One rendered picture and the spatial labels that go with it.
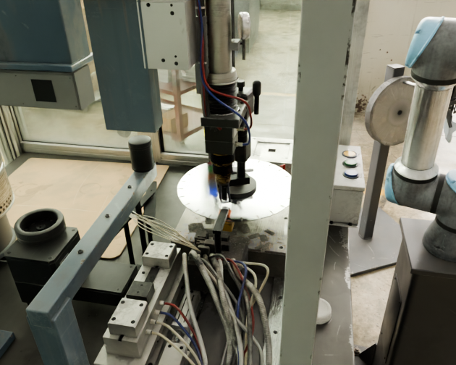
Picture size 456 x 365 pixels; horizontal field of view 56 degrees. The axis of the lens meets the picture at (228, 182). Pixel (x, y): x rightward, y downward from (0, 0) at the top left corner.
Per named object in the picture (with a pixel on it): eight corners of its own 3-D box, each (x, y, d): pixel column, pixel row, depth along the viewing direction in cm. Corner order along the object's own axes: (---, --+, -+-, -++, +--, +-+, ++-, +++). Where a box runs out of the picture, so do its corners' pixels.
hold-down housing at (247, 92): (235, 153, 111) (234, 76, 100) (253, 156, 109) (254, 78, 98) (228, 163, 107) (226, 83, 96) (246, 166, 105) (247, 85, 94)
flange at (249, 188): (239, 171, 127) (239, 164, 126) (265, 187, 120) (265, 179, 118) (208, 184, 122) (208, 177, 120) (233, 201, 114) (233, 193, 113)
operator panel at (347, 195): (324, 179, 162) (328, 143, 154) (355, 182, 160) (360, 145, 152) (323, 224, 138) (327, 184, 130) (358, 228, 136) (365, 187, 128)
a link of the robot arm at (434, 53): (432, 223, 122) (485, 30, 88) (378, 208, 129) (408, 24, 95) (439, 197, 130) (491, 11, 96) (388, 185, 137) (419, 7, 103)
